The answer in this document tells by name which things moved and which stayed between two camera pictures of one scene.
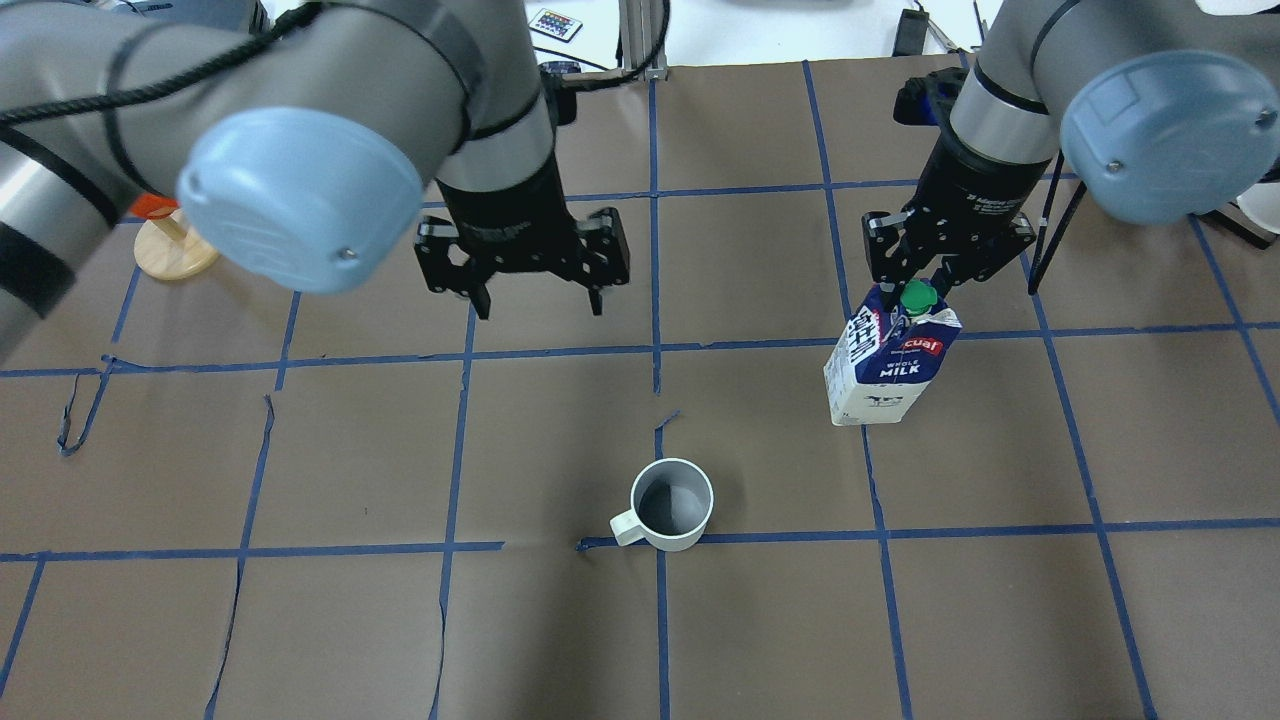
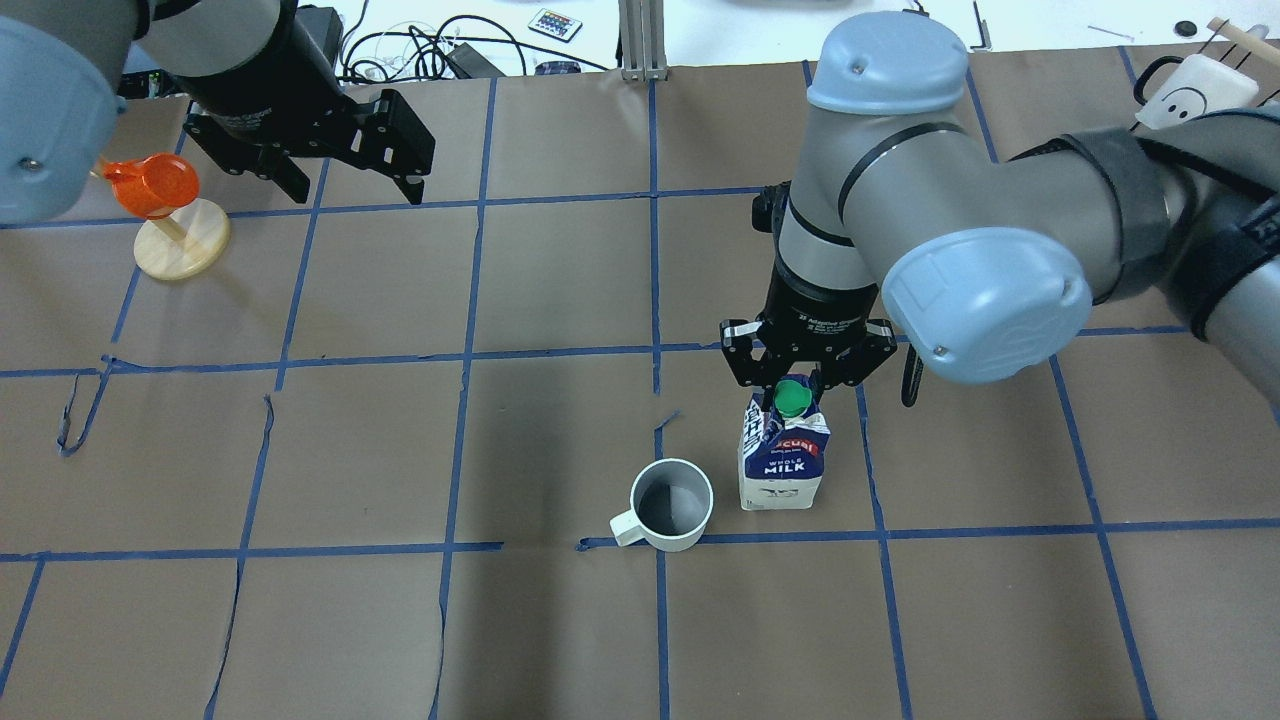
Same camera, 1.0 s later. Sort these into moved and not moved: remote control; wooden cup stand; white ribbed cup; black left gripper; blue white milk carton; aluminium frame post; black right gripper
Moved: black right gripper; black left gripper; blue white milk carton
Not moved: white ribbed cup; aluminium frame post; remote control; wooden cup stand
